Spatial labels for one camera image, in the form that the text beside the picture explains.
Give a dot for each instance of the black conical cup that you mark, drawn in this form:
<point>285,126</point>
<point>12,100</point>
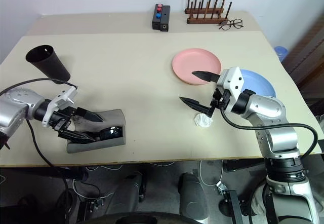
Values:
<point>50,65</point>

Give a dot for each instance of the white crumpled tissue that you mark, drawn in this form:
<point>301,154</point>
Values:
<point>202,121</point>

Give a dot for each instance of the blue plastic plate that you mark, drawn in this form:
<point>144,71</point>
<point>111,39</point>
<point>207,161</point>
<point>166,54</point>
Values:
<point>260,84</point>

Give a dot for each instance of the dark grey rounded shape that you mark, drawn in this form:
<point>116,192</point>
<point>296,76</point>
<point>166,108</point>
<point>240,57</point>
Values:
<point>126,193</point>
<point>193,196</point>

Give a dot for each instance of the brown thin-framed eyeglasses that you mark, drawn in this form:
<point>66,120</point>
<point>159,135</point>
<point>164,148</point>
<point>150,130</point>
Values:
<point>231,22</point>

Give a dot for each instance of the brown wooden peg rack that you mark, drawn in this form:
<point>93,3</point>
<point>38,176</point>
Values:
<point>205,20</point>

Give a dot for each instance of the black box with coloured buttons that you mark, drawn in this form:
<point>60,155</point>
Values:
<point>154,22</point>

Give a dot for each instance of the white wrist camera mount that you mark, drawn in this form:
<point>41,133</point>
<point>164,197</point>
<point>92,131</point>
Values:
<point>59,101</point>
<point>233,78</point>

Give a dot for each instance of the black box with round socket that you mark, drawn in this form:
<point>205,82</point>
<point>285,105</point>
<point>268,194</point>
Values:
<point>165,18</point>

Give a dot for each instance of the black bar with caster wheel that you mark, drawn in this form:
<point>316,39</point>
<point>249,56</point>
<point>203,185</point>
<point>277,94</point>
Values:
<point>234,206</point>

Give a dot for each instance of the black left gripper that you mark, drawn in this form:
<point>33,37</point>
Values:
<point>63,118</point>

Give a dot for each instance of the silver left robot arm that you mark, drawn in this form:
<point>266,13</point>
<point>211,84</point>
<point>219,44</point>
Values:
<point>15,107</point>

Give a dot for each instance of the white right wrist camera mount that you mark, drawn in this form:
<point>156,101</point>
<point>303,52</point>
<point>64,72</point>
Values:
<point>233,78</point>

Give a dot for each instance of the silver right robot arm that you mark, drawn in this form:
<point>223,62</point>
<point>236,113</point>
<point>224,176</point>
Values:
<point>268,107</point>

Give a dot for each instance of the black rounded disc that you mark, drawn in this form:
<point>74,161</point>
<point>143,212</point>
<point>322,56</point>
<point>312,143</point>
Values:
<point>141,219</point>

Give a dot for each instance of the brown wooden cabinet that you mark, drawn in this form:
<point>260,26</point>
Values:
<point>311,56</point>

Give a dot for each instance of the black sunglasses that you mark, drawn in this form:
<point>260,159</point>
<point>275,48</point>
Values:
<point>111,132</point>

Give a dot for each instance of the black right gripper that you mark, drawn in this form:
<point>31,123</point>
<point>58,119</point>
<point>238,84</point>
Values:
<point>219,99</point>

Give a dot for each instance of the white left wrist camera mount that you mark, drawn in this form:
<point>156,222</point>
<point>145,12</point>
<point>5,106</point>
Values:
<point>59,101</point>

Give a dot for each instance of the pink plastic plate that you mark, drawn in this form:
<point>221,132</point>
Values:
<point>195,61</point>

